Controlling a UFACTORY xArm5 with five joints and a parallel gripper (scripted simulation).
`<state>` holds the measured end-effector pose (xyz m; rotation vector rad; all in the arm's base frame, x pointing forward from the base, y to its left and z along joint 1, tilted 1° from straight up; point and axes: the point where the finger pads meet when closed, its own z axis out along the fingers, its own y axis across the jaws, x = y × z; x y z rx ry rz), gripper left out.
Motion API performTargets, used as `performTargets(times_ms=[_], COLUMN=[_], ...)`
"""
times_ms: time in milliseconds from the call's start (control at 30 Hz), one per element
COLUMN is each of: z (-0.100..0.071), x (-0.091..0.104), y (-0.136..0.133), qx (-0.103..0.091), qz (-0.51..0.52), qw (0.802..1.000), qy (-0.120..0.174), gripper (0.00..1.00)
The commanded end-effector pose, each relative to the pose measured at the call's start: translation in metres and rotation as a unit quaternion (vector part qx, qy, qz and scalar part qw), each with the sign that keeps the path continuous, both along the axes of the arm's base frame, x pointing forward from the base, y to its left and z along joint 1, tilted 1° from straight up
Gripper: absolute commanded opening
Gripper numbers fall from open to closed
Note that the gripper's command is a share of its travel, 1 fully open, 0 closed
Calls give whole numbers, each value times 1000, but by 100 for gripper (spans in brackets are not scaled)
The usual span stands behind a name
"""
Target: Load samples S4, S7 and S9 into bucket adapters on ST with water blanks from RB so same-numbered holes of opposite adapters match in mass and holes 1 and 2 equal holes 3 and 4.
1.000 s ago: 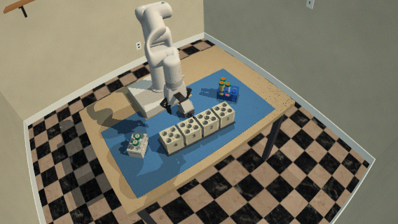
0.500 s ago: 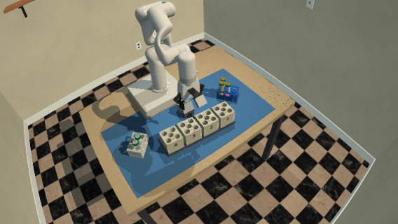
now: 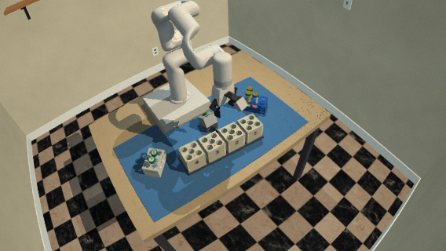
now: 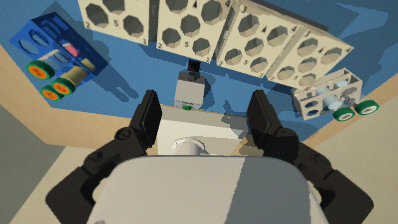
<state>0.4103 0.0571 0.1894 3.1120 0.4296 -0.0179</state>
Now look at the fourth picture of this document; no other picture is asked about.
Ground blue tube rack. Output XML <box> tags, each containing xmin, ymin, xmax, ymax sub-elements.
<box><xmin>8</xmin><ymin>12</ymin><xmax>108</xmax><ymax>87</ymax></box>

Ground green-capped sample tube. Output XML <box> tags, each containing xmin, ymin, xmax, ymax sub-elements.
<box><xmin>26</xmin><ymin>42</ymin><xmax>80</xmax><ymax>81</ymax></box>
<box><xmin>51</xmin><ymin>58</ymin><xmax>96</xmax><ymax>96</ymax></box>

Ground blue flat mat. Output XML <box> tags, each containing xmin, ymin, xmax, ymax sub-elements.
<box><xmin>0</xmin><ymin>0</ymin><xmax>398</xmax><ymax>141</ymax></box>

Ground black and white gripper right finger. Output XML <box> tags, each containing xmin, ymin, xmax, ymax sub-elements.
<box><xmin>246</xmin><ymin>90</ymin><xmax>374</xmax><ymax>224</ymax></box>

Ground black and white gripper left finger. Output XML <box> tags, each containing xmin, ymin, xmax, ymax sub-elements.
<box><xmin>45</xmin><ymin>90</ymin><xmax>162</xmax><ymax>224</ymax></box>

